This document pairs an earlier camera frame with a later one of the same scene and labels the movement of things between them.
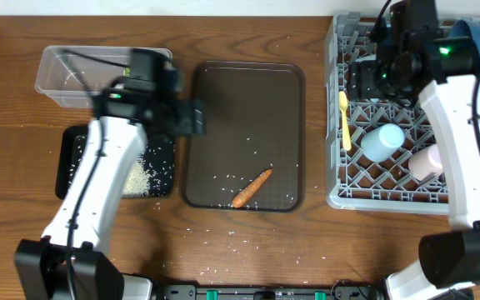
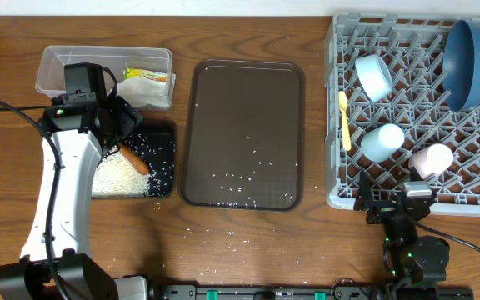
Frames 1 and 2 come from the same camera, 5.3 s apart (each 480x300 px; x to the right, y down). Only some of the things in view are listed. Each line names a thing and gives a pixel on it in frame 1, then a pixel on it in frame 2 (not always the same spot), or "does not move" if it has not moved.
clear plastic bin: (70, 76) does not move
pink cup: (426, 162) does not move
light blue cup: (381, 142) does not move
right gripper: (359, 79) -> (381, 210)
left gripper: (196, 119) -> (127, 121)
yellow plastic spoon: (343, 101) does not move
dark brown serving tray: (255, 121) does not move
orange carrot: (246, 193) -> (138, 162)
